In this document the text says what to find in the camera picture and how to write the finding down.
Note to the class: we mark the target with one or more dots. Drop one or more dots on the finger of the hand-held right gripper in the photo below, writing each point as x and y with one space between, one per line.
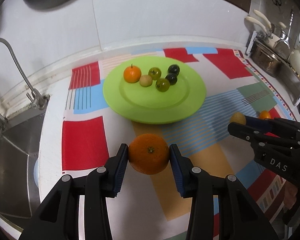
258 123
245 131

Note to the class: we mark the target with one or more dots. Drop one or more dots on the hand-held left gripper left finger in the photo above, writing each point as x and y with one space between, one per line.
118 172

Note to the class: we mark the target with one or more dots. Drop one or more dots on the yellowish round fruit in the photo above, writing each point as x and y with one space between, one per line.
146 80
237 118

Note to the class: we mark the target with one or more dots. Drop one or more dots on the orange with stem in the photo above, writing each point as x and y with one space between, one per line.
132 74

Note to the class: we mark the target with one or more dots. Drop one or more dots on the person's right hand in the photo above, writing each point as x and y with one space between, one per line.
290 196

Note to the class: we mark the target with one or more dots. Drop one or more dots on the green plate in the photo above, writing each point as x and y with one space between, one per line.
152 105

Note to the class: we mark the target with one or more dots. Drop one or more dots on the colourful patterned tablecloth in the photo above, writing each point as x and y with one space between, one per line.
85 142

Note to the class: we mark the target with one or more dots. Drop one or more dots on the gooseneck chrome faucet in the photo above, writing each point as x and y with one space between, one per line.
20 67

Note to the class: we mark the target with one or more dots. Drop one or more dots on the steel dish rack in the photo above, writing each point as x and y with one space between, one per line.
251 41

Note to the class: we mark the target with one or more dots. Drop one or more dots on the large orange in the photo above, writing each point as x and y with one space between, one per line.
149 155

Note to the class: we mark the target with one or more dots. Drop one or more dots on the metal skimmer ladle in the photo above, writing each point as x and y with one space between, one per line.
283 46

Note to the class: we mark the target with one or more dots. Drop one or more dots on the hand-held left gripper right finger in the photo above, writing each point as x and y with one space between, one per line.
178 172

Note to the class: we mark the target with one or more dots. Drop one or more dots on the stainless steel sink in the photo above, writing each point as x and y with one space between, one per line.
12 165

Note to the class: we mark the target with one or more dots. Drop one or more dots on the small orange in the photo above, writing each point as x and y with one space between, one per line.
265 115

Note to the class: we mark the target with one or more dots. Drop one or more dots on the dark plum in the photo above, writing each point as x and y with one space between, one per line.
173 69
171 79

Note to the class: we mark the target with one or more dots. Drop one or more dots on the white ceramic jug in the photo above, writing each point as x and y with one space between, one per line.
298 59

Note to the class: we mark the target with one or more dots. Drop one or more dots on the stainless steel pot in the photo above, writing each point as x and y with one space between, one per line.
266 56

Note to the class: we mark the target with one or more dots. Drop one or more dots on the green tomato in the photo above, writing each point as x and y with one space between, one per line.
154 73
162 85

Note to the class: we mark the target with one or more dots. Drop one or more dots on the black scissors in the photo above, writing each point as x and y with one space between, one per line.
277 2

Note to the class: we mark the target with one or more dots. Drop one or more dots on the white bowl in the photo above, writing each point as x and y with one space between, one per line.
36 173

